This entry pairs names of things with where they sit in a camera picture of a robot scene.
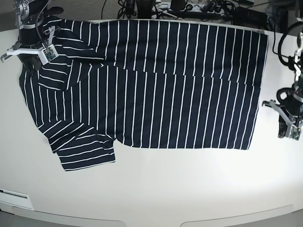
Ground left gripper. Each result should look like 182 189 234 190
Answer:
278 96 303 139

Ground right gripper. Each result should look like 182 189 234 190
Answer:
18 24 44 71

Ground navy white striped T-shirt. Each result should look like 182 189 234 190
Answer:
19 18 268 171

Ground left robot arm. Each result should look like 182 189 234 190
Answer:
262 33 303 140

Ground white power strip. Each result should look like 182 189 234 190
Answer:
155 2 224 15

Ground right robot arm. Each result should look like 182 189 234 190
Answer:
13 0 64 46

